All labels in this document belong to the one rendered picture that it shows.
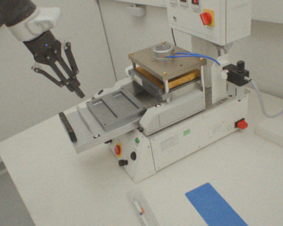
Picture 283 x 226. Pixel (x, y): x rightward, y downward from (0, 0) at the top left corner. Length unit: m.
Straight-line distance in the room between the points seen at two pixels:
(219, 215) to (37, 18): 0.76
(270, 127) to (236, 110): 0.14
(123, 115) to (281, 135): 0.60
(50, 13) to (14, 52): 1.60
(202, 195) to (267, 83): 0.73
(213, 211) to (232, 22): 0.61
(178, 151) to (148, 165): 0.13
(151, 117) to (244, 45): 0.73
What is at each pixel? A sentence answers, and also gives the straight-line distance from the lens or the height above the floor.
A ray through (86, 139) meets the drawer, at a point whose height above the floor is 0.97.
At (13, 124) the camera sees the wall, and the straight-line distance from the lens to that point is 2.50.
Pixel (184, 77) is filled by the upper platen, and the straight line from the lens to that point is 1.01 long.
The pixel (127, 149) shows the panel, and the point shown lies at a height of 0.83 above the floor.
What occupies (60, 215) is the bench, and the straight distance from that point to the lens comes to 1.06.
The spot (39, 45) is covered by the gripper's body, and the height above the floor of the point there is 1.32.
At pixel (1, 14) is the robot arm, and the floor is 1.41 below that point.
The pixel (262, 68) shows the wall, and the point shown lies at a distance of 1.49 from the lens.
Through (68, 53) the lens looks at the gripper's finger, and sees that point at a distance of 0.83.
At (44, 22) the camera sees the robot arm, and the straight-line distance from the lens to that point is 0.72.
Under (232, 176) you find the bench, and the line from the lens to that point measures 1.05.
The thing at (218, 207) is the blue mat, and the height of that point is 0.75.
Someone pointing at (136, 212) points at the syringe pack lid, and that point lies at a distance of 0.95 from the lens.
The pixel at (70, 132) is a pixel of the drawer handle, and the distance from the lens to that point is 0.94.
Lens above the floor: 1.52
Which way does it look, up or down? 33 degrees down
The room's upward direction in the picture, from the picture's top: 11 degrees counter-clockwise
